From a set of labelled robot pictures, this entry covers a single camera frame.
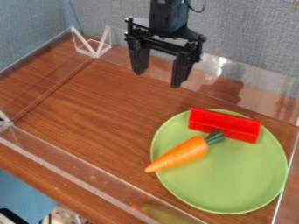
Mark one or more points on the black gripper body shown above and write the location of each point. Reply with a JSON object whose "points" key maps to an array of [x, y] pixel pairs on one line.
{"points": [[181, 41]]}

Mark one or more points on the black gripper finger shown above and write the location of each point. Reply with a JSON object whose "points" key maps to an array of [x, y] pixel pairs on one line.
{"points": [[138, 56], [181, 67]]}

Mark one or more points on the orange toy carrot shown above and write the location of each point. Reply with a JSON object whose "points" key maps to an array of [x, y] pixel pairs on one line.
{"points": [[189, 150]]}

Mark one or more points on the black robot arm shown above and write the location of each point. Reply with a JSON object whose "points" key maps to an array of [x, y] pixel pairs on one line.
{"points": [[168, 15]]}

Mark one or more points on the red rectangular block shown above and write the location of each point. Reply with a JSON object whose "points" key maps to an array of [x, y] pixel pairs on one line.
{"points": [[236, 127]]}

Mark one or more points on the green round plate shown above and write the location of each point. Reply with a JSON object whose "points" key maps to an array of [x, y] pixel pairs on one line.
{"points": [[235, 179]]}

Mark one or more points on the clear acrylic enclosure wall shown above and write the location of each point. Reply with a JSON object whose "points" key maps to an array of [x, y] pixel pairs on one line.
{"points": [[78, 116]]}

